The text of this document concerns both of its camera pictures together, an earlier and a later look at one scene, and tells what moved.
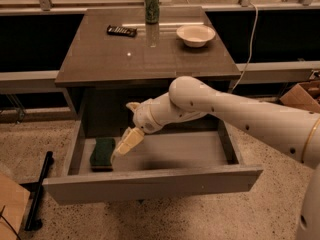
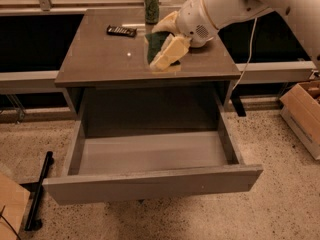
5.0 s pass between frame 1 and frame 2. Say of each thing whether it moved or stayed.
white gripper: moved
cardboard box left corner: stayed
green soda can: stayed
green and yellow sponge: moved
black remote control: stayed
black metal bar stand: stayed
